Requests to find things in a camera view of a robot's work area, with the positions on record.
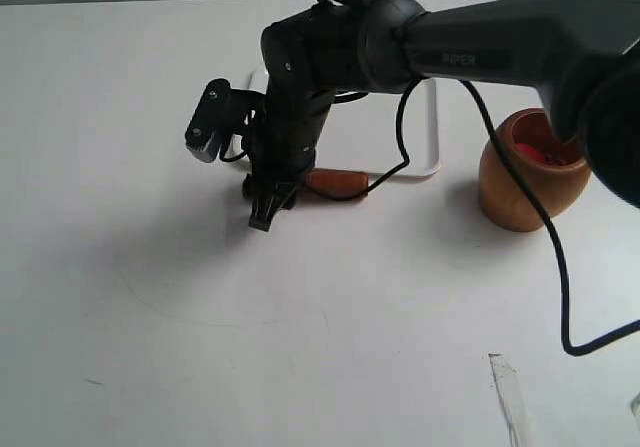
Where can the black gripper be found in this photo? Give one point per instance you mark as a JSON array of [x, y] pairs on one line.
[[281, 144]]

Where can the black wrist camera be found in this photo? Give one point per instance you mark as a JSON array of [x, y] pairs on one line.
[[221, 114]]

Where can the white rectangular plastic tray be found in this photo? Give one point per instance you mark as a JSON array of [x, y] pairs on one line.
[[360, 135]]

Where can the clear tape strip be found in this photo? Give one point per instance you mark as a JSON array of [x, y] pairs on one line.
[[511, 401]]

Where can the brown wooden pestle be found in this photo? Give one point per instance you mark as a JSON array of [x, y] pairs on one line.
[[320, 184]]

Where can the brown wooden mortar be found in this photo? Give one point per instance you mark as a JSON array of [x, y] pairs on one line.
[[557, 186]]

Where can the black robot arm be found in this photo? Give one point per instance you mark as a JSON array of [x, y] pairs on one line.
[[581, 56]]

